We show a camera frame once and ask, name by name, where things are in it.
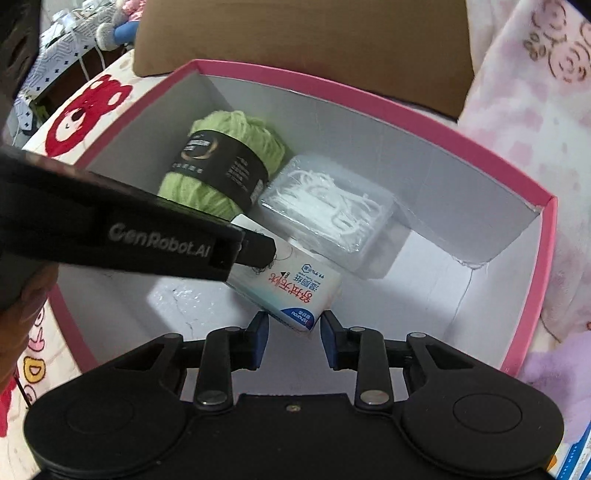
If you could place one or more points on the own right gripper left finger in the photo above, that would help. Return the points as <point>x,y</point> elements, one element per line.
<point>225,351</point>

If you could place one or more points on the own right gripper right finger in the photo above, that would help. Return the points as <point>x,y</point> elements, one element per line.
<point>362,350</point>

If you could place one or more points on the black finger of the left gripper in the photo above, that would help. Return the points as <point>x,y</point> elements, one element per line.
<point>256,250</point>

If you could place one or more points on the white blue tissue pack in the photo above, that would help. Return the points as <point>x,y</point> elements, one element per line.
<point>295,288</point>

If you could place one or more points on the green yarn ball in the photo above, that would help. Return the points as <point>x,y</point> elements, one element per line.
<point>228,159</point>

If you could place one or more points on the clear plastic floss box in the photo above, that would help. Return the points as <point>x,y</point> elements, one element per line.
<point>335,213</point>

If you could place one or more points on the pink cardboard box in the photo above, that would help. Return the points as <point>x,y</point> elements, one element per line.
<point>466,258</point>

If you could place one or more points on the purple plush toy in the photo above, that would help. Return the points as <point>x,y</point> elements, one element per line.
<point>563,374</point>

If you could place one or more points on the blue snack packet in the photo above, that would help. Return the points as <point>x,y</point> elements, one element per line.
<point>573,461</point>

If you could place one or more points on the person's left hand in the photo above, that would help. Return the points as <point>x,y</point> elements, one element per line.
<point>18,319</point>

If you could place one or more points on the white bear-print blanket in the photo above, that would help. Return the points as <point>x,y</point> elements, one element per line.
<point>47,361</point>

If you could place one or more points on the grey plush toys pile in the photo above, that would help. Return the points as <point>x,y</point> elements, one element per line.
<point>122,28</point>

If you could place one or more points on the brown cloud pillow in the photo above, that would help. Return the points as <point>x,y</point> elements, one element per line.
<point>415,51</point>

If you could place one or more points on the pink checked cartoon pillow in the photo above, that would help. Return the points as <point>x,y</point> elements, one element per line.
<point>530,104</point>

